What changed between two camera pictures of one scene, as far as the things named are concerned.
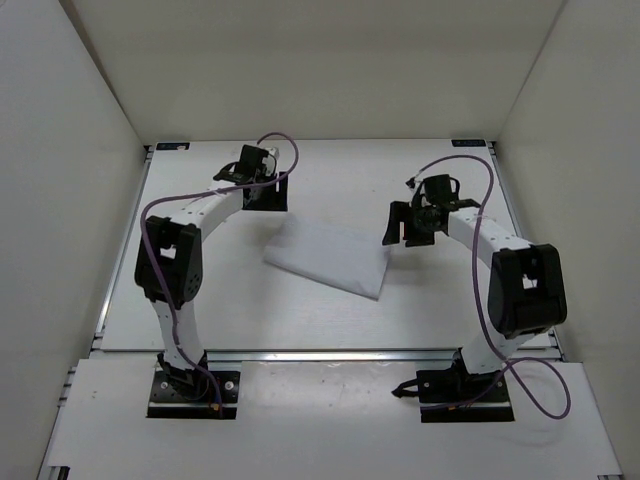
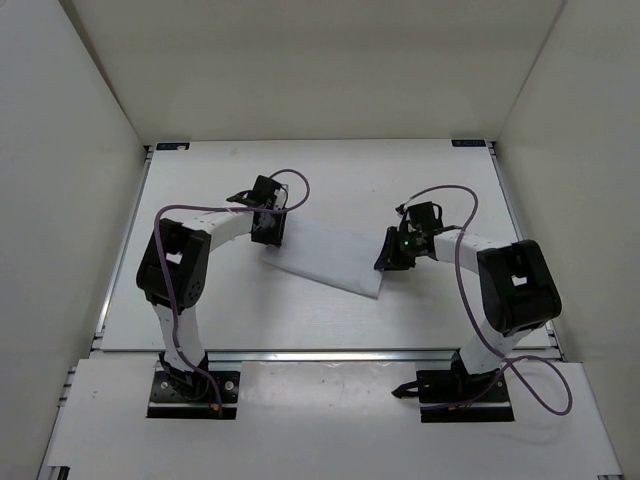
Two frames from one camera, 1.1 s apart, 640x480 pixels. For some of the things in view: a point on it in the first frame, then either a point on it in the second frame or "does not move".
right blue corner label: (468, 142) does not move
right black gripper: (400, 212) to (390, 260)
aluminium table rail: (333, 355) does not move
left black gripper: (277, 202) to (276, 237)
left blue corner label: (172, 145) does not move
